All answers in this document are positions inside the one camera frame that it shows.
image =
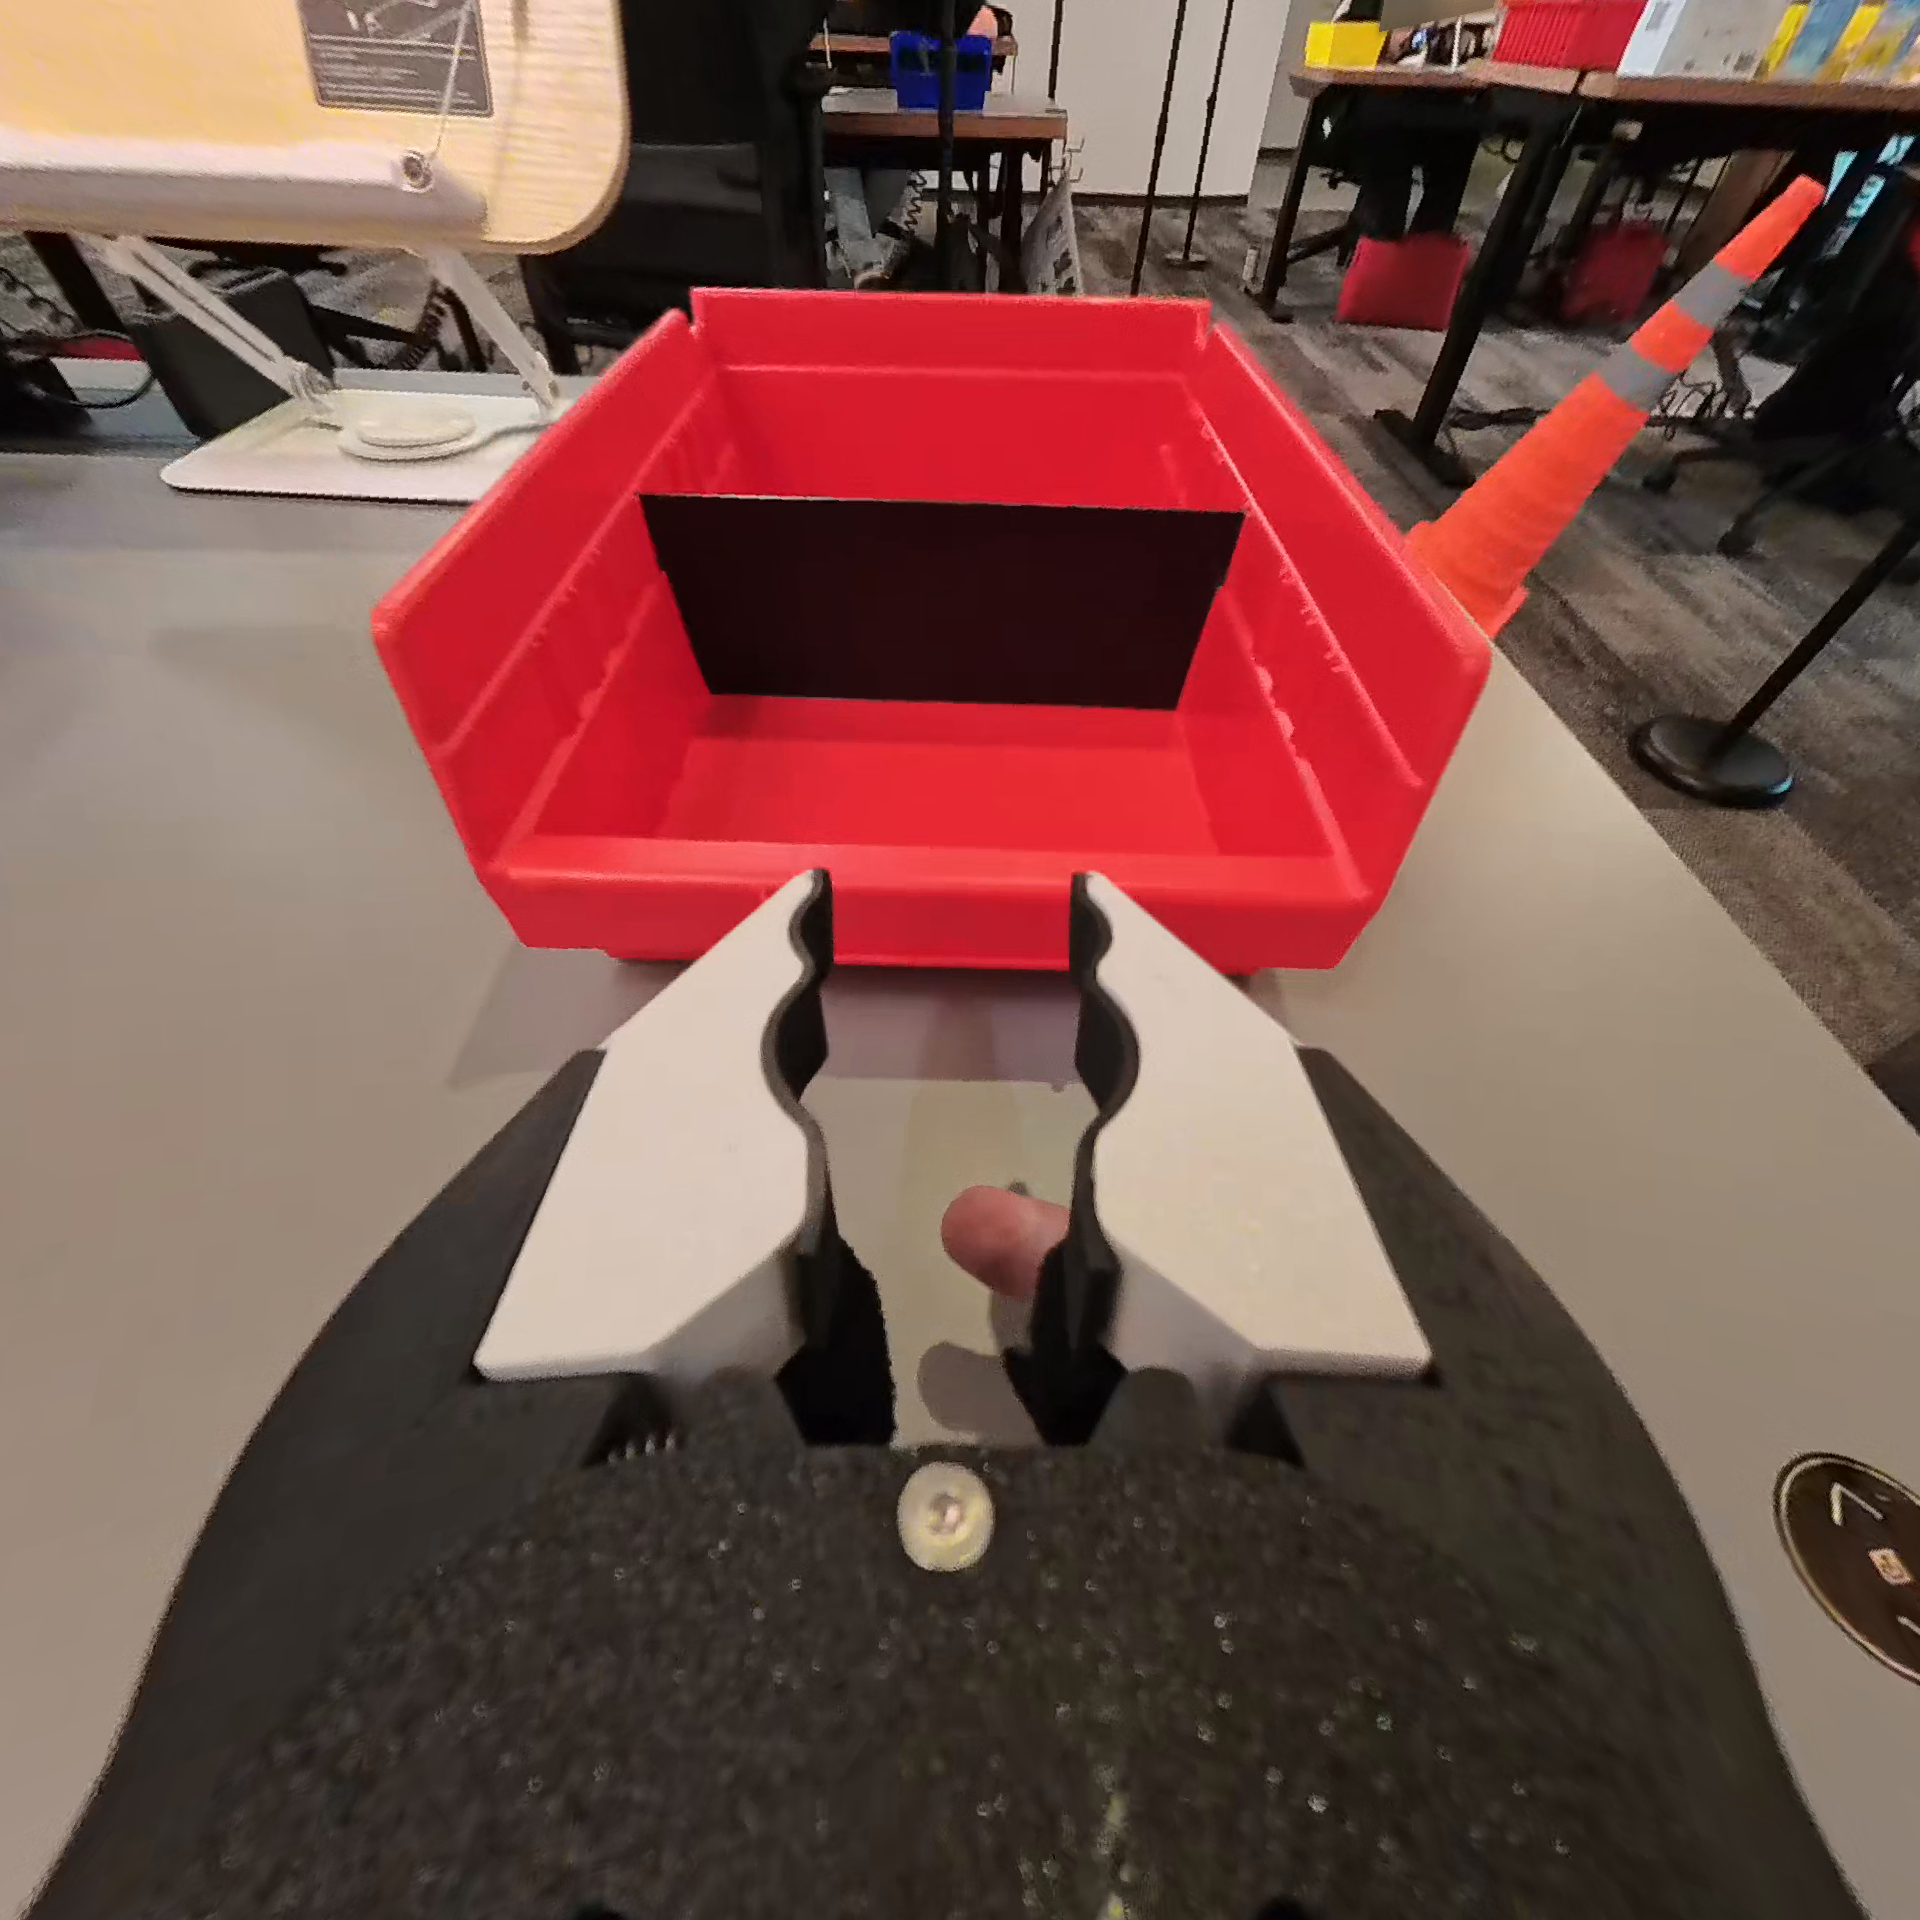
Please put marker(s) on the small wooden table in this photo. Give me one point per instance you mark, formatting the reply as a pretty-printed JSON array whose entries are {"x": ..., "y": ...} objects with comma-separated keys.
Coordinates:
[{"x": 945, "y": 123}]

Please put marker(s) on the row of colourful boxes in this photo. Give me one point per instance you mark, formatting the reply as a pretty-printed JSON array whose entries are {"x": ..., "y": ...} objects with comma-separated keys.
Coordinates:
[{"x": 1845, "y": 43}]

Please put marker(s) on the white stand with wooden top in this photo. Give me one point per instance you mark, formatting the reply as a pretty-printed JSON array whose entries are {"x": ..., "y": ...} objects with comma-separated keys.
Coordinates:
[{"x": 225, "y": 134}]

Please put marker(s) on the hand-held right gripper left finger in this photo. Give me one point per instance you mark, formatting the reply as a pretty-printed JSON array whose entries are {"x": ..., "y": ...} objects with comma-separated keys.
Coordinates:
[{"x": 674, "y": 1200}]

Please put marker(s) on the red bag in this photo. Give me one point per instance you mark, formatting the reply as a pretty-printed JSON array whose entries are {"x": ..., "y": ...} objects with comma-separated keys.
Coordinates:
[
  {"x": 1612, "y": 271},
  {"x": 1403, "y": 278}
]

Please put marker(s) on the red storage bin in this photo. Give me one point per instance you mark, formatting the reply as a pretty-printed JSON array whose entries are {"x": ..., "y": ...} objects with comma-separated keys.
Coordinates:
[{"x": 931, "y": 795}]

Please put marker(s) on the black round desk grommet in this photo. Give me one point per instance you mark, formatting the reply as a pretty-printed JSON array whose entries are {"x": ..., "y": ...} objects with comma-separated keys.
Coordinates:
[{"x": 1861, "y": 1561}]

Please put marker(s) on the black stanchion post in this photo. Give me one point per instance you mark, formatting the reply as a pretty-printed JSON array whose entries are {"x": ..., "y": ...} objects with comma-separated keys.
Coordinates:
[{"x": 1718, "y": 751}]

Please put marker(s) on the black swivel chair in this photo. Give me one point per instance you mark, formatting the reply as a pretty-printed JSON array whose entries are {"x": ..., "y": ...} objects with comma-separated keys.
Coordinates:
[{"x": 1831, "y": 404}]

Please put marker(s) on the grey desk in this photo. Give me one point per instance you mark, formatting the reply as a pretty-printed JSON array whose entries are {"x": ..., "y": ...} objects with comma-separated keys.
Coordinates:
[{"x": 225, "y": 840}]

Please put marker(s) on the yellow bin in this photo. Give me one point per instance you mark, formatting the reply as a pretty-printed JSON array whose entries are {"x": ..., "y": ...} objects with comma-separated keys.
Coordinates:
[{"x": 1342, "y": 43}]

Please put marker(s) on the wooden table with black legs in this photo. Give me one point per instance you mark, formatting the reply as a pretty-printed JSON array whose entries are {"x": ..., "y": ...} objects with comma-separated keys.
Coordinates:
[{"x": 1650, "y": 92}]

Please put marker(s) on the orange traffic cone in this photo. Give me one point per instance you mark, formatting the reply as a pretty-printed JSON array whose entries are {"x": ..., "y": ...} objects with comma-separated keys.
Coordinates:
[{"x": 1560, "y": 435}]

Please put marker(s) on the white box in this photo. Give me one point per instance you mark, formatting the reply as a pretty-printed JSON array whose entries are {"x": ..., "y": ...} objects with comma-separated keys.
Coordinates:
[{"x": 1695, "y": 38}]

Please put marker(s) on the black box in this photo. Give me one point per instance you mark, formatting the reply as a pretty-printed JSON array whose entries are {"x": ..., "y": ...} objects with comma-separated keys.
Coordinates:
[{"x": 225, "y": 360}]

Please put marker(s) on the black office chair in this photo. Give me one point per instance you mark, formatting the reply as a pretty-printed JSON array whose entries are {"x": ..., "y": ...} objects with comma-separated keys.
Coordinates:
[{"x": 720, "y": 180}]

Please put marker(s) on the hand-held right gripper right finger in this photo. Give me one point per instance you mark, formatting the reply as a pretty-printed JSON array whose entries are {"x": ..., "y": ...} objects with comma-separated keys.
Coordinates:
[{"x": 1230, "y": 1200}]

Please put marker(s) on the black bin divider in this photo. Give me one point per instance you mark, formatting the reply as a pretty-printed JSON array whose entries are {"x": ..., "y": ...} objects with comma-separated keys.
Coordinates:
[{"x": 945, "y": 600}]

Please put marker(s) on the red basket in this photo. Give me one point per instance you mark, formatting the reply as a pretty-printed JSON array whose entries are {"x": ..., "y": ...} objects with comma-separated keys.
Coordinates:
[{"x": 1568, "y": 33}]

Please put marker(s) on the person's right hand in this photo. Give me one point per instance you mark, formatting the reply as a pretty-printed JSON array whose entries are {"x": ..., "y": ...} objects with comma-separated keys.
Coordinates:
[{"x": 993, "y": 1238}]

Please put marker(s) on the small blue bin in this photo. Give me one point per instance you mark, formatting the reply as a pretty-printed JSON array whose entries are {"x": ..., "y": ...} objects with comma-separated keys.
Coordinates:
[{"x": 941, "y": 72}]

